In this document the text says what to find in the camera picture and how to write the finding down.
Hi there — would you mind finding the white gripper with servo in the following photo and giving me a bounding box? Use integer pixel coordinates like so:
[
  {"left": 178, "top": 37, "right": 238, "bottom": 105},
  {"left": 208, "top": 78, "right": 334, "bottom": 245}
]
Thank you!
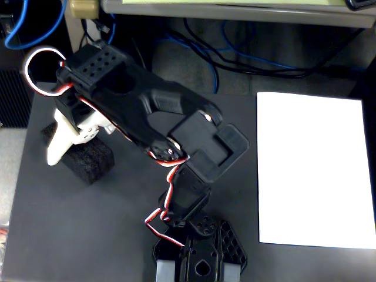
[{"left": 46, "top": 87, "right": 116, "bottom": 167}]

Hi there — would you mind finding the black foam cube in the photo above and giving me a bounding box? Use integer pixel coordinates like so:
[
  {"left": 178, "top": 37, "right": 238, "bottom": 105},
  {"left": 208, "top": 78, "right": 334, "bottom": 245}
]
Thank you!
[{"left": 40, "top": 122, "right": 116, "bottom": 186}]

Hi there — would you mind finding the black vented computer case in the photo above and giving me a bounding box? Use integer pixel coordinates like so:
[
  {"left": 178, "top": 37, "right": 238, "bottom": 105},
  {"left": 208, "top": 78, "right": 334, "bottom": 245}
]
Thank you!
[{"left": 0, "top": 68, "right": 36, "bottom": 129}]

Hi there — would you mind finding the dark grey table mat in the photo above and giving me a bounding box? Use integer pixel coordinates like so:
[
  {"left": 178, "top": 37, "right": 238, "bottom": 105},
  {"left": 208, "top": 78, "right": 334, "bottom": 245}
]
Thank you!
[{"left": 1, "top": 82, "right": 376, "bottom": 282}]

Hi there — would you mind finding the beige desk side panel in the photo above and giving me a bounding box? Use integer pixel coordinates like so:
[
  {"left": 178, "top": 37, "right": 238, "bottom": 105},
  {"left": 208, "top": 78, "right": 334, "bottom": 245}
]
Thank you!
[{"left": 63, "top": 14, "right": 109, "bottom": 55}]

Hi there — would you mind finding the clear network plug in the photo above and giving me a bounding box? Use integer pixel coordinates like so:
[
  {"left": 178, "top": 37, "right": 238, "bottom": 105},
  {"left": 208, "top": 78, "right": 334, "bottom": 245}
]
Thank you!
[{"left": 94, "top": 19, "right": 112, "bottom": 33}]

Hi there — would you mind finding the beige plastic box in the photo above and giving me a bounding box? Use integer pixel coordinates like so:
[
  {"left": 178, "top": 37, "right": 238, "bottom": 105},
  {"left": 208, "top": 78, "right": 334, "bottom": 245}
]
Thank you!
[{"left": 69, "top": 0, "right": 101, "bottom": 19}]

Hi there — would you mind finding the grey table clamp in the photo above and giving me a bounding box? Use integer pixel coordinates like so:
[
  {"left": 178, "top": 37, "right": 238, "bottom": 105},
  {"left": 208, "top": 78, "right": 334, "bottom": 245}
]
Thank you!
[
  {"left": 155, "top": 259, "right": 177, "bottom": 282},
  {"left": 224, "top": 262, "right": 244, "bottom": 282}
]

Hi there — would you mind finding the white paper sheet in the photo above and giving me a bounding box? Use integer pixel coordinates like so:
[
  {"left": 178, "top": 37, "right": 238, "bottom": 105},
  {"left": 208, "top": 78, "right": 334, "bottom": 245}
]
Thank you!
[{"left": 256, "top": 91, "right": 376, "bottom": 250}]

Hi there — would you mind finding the black device on desk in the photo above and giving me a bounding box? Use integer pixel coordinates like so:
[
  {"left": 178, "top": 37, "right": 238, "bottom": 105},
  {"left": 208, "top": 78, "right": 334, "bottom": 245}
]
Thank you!
[{"left": 344, "top": 0, "right": 376, "bottom": 12}]

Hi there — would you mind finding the red white gripper servo wire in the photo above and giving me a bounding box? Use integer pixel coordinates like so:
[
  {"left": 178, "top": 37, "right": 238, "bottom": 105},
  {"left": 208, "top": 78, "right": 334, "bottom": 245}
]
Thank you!
[{"left": 22, "top": 46, "right": 75, "bottom": 97}]

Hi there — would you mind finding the red white wrist servo wire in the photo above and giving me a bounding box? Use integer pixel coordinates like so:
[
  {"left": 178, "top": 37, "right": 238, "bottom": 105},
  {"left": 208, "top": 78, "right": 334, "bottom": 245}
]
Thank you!
[{"left": 78, "top": 96, "right": 190, "bottom": 169}]

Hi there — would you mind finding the grey cable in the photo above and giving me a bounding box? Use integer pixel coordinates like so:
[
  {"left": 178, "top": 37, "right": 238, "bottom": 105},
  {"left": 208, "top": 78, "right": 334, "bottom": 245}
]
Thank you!
[{"left": 130, "top": 36, "right": 149, "bottom": 71}]

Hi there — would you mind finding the red white base servo wire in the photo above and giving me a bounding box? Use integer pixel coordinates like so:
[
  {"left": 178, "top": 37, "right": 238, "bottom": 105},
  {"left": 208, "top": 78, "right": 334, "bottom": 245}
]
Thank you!
[{"left": 145, "top": 163, "right": 189, "bottom": 248}]

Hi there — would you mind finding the thin black looped cable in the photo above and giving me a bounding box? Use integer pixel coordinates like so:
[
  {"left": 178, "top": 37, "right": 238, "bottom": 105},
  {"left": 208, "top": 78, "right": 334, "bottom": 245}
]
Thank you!
[{"left": 79, "top": 18, "right": 102, "bottom": 48}]

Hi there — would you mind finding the looped blue network cable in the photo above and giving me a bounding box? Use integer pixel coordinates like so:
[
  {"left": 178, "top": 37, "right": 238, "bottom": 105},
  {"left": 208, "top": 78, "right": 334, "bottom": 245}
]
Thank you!
[{"left": 4, "top": 0, "right": 67, "bottom": 51}]

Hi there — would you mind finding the straight blue network cable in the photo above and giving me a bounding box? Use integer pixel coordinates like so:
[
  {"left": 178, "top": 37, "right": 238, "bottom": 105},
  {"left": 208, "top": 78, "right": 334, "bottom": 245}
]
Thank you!
[{"left": 108, "top": 16, "right": 118, "bottom": 45}]

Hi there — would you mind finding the blue floor cable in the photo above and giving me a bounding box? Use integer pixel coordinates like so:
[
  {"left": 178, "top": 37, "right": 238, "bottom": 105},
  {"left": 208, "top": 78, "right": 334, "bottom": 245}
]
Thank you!
[
  {"left": 205, "top": 21, "right": 367, "bottom": 73},
  {"left": 155, "top": 32, "right": 220, "bottom": 95}
]

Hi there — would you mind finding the black floor cable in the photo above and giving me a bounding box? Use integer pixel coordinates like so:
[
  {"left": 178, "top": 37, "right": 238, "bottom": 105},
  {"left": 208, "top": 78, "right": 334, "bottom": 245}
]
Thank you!
[
  {"left": 183, "top": 18, "right": 327, "bottom": 79},
  {"left": 166, "top": 28, "right": 367, "bottom": 78}
]

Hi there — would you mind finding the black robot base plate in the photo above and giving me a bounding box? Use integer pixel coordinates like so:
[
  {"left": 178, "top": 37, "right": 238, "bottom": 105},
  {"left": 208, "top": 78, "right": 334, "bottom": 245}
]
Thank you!
[{"left": 152, "top": 211, "right": 248, "bottom": 282}]

